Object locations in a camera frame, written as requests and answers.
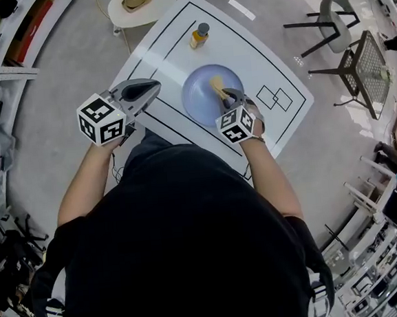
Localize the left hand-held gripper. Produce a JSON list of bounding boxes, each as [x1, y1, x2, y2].
[[74, 76, 167, 150]]

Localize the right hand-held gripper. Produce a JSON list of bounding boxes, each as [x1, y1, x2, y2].
[[212, 85, 259, 146]]

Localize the yellow sponge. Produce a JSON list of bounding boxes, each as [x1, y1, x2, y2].
[[208, 76, 228, 98]]

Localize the big blue plate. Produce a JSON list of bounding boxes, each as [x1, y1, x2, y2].
[[179, 62, 248, 129]]

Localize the person's right forearm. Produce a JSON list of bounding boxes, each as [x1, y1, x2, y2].
[[239, 133, 304, 226]]

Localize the person's left forearm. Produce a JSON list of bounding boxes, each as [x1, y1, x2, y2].
[[50, 140, 129, 228]]

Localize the person's right hand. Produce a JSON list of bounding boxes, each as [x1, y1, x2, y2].
[[246, 96, 267, 140]]

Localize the yellow oil bottle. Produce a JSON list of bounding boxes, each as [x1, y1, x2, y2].
[[187, 21, 212, 51]]

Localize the red cardboard box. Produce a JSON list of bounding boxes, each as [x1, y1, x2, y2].
[[10, 0, 60, 64]]

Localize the grey chair black legs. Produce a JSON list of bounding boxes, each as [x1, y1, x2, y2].
[[281, 0, 363, 60]]

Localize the black lattice table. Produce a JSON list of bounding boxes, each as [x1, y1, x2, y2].
[[305, 28, 397, 127]]

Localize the person's black shirt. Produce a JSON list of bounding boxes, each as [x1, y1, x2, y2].
[[18, 131, 337, 317]]

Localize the small white flower pot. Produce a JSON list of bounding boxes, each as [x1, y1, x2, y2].
[[378, 64, 395, 83]]

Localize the black tripod stands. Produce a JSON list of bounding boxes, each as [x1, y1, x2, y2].
[[0, 212, 56, 317]]

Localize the white rack with monitors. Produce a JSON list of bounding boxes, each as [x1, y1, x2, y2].
[[312, 152, 397, 317]]

